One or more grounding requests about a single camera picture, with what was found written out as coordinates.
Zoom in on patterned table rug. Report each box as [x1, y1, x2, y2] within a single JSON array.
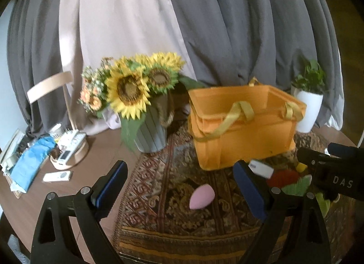
[[112, 126, 353, 264]]

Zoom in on white remote control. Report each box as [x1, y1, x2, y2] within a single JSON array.
[[43, 171, 73, 183]]

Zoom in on blue cloth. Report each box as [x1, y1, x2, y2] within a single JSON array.
[[10, 136, 56, 192]]

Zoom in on light green soft toy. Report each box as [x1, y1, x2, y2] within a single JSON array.
[[316, 193, 332, 216]]

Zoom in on grey curtain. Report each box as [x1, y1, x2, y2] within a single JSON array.
[[168, 0, 342, 132], [7, 0, 86, 136]]

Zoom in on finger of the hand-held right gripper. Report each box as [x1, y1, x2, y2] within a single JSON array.
[[327, 142, 359, 158], [296, 147, 331, 168]]

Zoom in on stack of books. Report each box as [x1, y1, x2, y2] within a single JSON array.
[[0, 128, 27, 174]]

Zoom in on wooden rectangular tray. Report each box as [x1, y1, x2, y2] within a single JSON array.
[[4, 172, 29, 200]]

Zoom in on peach flower bunch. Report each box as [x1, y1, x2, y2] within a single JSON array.
[[78, 65, 114, 119]]

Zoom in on wooden chair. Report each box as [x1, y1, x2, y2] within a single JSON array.
[[27, 71, 79, 131]]

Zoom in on white foam block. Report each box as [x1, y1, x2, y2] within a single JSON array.
[[249, 160, 275, 179]]

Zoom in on orange fabric storage box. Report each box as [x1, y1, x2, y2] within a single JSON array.
[[188, 78, 308, 171]]

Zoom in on white plant pot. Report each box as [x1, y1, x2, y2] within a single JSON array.
[[291, 86, 324, 134]]

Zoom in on white small boxes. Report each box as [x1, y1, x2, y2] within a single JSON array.
[[58, 130, 86, 148]]

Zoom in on sunflower bouquet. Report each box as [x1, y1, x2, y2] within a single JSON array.
[[105, 52, 208, 152]]

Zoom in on round wooden tray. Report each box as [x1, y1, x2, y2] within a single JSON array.
[[50, 136, 89, 171]]

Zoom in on red soft toy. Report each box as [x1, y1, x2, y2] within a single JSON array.
[[267, 170, 300, 188]]

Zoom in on white phone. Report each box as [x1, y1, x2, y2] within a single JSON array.
[[58, 150, 72, 164]]

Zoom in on grey ribbed vase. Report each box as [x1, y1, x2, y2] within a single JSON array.
[[133, 108, 169, 152]]

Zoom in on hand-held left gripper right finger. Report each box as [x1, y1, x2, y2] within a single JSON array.
[[233, 159, 332, 264]]

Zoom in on beige curtain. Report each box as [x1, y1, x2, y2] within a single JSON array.
[[58, 0, 200, 137]]

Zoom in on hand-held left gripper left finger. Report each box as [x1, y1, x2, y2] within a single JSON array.
[[30, 160, 128, 264]]

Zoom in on pink egg-shaped sponge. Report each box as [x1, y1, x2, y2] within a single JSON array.
[[190, 184, 216, 210]]

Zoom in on white jar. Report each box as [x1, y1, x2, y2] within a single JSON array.
[[49, 123, 64, 140]]

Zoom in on green soft leaf toy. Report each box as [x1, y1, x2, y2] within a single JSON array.
[[280, 175, 313, 196]]

